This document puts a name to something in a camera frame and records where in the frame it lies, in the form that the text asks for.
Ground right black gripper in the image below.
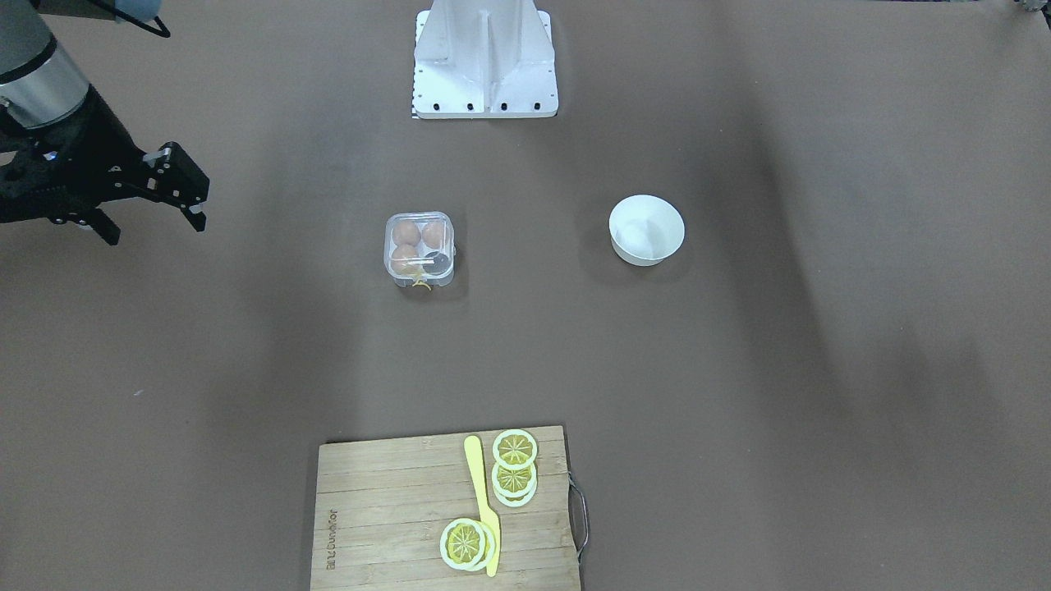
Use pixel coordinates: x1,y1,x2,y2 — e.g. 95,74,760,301
2,87,210,245

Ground clear plastic egg box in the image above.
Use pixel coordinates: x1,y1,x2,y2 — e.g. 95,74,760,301
383,212,457,288

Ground brown egg from bowl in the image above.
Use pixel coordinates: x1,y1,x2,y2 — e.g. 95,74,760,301
421,218,447,250

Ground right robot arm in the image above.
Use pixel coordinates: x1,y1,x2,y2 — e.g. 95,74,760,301
1,1,210,245

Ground brown egg near slot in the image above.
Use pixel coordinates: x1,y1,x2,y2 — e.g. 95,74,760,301
391,218,423,247

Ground brown egg slot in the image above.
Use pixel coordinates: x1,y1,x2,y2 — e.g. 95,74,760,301
390,244,421,276
391,218,423,247

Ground brown egg far slot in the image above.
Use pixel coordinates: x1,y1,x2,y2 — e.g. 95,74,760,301
390,244,421,276

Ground wooden cutting board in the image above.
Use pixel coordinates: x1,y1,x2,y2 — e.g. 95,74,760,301
310,425,586,590

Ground yellow plastic knife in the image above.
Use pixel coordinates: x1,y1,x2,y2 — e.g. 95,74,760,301
463,434,502,579

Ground lemon slice front lower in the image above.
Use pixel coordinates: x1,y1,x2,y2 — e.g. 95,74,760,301
491,428,539,470

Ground lemon slice top upper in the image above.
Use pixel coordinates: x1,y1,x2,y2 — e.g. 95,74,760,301
438,519,485,572

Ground lemon slice back lower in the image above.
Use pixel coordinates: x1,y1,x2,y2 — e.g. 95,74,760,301
491,465,538,508

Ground lemon slice under upper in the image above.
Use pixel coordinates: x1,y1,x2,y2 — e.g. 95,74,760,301
477,523,498,570

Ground white ceramic bowl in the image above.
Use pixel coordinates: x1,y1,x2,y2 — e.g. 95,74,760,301
607,195,686,267

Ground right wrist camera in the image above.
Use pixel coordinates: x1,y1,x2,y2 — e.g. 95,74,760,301
1,145,57,223

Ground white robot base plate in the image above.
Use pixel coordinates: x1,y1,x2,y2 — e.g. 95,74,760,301
411,1,559,120

